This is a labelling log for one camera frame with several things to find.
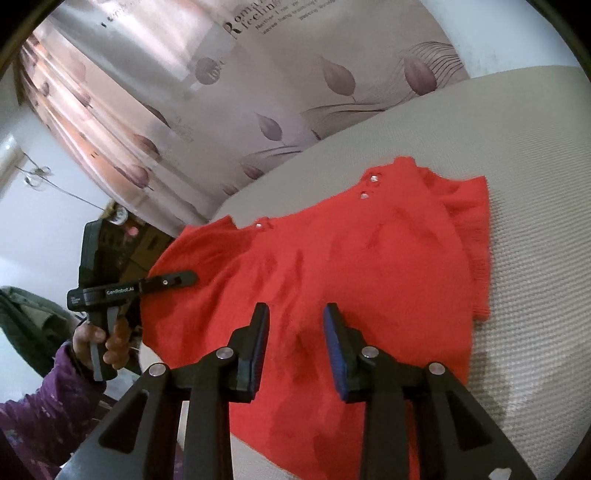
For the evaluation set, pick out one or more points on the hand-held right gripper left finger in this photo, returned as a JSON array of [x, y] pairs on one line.
[[258, 350]]

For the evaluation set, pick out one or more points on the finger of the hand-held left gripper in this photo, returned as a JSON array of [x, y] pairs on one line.
[[171, 280]]

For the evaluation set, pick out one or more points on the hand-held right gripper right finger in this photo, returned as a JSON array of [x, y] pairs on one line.
[[334, 350]]

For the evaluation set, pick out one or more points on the red knit sweater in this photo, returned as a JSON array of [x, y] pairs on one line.
[[369, 258]]

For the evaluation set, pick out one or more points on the person's left forearm purple sleeve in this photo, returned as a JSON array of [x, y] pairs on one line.
[[46, 415]]

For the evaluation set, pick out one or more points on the person's left hand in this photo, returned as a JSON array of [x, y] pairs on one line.
[[115, 339]]

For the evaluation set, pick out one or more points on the wooden cabinet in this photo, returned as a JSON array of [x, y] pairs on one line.
[[147, 251]]

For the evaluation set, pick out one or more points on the colourful ornaments with fringed cloth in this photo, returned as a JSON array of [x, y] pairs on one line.
[[122, 217]]

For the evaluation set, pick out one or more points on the grey green cloth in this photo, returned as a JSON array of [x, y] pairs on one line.
[[32, 323]]

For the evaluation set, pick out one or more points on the leaf print window curtain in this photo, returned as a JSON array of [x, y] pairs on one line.
[[207, 92]]

